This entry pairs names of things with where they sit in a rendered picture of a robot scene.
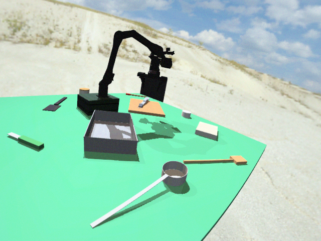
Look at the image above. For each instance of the light brown wooden board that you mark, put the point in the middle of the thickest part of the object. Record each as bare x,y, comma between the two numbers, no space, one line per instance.
150,108

